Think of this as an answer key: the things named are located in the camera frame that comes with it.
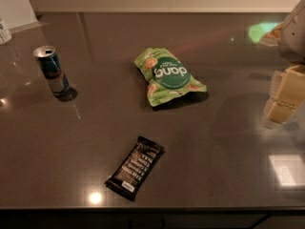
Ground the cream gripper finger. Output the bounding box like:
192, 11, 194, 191
269, 64, 305, 107
263, 98, 296, 124

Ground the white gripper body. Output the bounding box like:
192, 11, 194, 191
278, 0, 305, 64

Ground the blue silver redbull can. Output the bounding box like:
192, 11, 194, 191
33, 46, 70, 97

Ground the green dang chips bag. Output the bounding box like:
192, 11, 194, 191
134, 48, 207, 107

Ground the black snack bar wrapper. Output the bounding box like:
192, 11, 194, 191
105, 136, 165, 201

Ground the white bottle at left edge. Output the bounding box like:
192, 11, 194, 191
0, 17, 12, 45

